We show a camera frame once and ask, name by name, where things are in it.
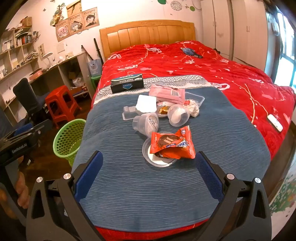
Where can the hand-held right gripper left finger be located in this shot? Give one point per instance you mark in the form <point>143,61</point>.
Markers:
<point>89,176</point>

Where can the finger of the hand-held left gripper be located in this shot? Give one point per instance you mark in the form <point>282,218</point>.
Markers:
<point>23,128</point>
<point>41,127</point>

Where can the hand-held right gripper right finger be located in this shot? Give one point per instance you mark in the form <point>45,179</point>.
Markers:
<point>208,177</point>

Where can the green perforated plastic basket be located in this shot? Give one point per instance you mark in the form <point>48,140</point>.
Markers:
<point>67,139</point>

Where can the orange snack wrapper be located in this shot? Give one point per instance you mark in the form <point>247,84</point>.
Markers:
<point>175,143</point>

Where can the round clear plastic lid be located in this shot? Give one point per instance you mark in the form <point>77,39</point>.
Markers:
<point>150,158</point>

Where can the clear cup with white inside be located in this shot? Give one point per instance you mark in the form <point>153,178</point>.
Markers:
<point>177,115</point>

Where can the clear cup with printed label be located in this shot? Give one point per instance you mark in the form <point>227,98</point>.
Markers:
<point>148,122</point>

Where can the person's left hand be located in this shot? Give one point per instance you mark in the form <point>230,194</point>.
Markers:
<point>22,192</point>

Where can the red plastic stool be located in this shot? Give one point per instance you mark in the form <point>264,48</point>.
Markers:
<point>59,99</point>

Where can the blue ribbed blanket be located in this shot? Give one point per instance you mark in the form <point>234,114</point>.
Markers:
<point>138,197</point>

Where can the white plastic bag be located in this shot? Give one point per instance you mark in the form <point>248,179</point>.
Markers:
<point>78,82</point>

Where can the crumpled white paper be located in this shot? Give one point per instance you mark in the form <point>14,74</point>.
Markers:
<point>193,109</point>

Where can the green plastic stool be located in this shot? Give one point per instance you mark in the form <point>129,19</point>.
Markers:
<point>95,80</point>

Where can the white desk lamp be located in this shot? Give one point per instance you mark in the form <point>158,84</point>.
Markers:
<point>48,55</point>

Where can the white desk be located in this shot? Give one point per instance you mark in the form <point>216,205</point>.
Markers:
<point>69,60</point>

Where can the clear plastic tray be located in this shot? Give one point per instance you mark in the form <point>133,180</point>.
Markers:
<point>129,113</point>

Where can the clear rectangular plastic container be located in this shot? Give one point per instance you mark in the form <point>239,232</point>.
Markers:
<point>197,98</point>

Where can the colourful map mat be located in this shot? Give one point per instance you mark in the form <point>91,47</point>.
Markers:
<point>284,199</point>

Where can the small cup with golden wrapper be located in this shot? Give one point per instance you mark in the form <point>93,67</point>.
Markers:
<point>162,111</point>

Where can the light blue paper bag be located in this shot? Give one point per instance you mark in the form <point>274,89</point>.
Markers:
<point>95,67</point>

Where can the white remote control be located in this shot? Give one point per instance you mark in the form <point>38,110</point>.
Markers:
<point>275,122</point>

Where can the white square paper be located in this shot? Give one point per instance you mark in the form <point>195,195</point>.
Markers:
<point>146,103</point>

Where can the pink snack packet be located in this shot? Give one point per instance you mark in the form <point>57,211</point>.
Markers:
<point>164,92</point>

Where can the black stick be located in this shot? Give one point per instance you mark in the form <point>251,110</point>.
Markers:
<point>99,51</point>

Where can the black cardboard box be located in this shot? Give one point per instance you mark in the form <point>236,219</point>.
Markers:
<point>127,84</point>

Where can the red printed blanket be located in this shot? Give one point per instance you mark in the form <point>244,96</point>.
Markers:
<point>231,76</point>

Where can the blue plush toy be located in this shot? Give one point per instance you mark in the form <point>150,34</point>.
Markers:
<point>189,51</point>

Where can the wooden bed headboard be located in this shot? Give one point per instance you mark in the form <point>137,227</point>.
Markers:
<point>148,34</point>

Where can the window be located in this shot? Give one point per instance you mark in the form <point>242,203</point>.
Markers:
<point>286,58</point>

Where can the cream wardrobe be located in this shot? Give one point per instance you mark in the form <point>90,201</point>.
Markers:
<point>233,30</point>

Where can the white wall bookshelf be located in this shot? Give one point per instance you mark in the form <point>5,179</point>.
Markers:
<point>13,60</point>

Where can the cartoon wall poster strip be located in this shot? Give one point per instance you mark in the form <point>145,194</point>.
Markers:
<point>77,24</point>

